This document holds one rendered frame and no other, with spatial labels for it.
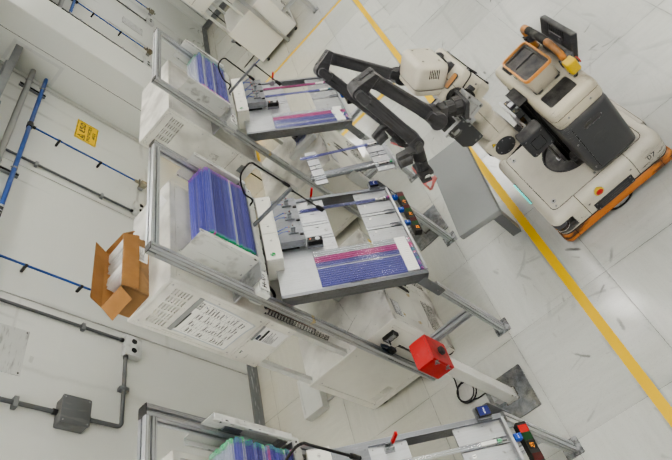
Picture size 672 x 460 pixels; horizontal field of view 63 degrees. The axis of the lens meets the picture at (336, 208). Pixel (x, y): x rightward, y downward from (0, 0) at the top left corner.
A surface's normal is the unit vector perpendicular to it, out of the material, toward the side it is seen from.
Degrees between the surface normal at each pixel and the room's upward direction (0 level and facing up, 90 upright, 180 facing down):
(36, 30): 90
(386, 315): 0
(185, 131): 90
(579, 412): 0
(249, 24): 90
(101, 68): 90
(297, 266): 45
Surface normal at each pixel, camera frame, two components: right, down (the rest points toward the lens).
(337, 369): 0.23, 0.62
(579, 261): -0.69, -0.44
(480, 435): 0.04, -0.77
